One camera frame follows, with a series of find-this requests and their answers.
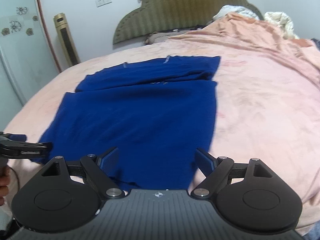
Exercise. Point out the frosted glass door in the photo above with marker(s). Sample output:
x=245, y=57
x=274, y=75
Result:
x=20, y=62

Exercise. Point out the olive padded headboard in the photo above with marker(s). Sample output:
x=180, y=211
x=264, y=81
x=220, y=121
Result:
x=180, y=7

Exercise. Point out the blue beaded knit sweater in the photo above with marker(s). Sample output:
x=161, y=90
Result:
x=137, y=117

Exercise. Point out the person's left hand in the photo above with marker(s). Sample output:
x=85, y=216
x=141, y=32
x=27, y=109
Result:
x=3, y=192

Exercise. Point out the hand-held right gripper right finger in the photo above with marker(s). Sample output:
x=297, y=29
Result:
x=205, y=161

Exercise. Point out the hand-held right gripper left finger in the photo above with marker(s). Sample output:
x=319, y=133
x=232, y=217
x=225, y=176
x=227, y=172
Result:
x=110, y=161

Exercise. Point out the pink floral blanket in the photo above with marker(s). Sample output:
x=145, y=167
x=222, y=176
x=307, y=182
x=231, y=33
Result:
x=250, y=117

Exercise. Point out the dark lace cloth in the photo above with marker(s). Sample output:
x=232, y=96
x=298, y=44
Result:
x=316, y=43

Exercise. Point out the dark clothes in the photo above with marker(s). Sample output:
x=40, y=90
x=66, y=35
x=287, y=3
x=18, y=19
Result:
x=201, y=26

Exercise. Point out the gold tower air conditioner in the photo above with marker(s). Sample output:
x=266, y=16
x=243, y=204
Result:
x=66, y=40

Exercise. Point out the peach quilt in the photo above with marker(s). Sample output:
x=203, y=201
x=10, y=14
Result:
x=250, y=30

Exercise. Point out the white duvet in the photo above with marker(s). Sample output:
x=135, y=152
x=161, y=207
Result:
x=235, y=11

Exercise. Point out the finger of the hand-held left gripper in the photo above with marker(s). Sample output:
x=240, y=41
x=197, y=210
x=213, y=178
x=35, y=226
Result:
x=37, y=147
x=17, y=137

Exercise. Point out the cream quilted duvet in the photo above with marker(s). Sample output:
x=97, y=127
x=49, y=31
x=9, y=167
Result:
x=280, y=21

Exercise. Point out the grey pillow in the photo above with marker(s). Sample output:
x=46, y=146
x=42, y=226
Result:
x=157, y=38

